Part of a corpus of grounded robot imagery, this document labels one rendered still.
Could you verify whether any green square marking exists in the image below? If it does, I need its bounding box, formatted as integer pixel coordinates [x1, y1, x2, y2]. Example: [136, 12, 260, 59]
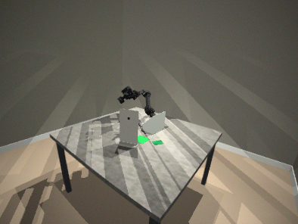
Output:
[138, 135, 150, 144]

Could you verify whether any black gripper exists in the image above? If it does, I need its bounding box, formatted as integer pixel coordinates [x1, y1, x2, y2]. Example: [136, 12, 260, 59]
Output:
[117, 89, 134, 104]

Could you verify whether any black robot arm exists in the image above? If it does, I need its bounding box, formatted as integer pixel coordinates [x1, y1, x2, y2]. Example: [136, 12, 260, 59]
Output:
[121, 86, 155, 117]

